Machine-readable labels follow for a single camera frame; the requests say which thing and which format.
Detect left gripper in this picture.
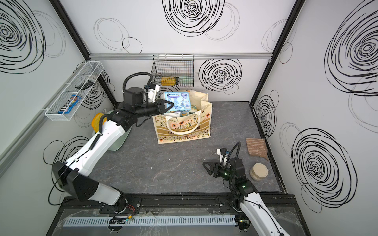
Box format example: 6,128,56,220
135,100,174,120

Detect black wire wall basket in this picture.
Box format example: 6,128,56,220
151,54,195,87

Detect white wire wall shelf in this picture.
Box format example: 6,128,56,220
45,61,104,122

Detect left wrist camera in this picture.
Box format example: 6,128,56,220
147,83,160,103

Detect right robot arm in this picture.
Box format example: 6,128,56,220
202,158,289,236

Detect left yellow toast slice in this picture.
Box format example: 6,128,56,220
91,113,103,133

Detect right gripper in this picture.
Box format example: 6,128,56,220
204,161,237,183

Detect mint green toaster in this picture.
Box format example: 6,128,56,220
92,109,131,151

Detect blue candy packet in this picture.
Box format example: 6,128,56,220
58,94,81,114

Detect floral canvas tote bag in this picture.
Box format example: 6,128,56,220
153,90,213,144

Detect grey slotted cable duct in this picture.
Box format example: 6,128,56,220
63,215,237,227

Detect blue labelled tissue pack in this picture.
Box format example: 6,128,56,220
164,92,191,112

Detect green item in basket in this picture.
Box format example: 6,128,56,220
177,76,194,87

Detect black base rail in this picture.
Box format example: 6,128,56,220
58,192,299,214

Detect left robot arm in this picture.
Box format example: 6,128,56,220
52,87,174,206

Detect beige round disc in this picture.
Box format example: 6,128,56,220
250,163,269,180

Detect black remote on shelf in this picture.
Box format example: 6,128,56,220
75,80,94,91

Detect floral tissue pack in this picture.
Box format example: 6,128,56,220
180,105,197,117

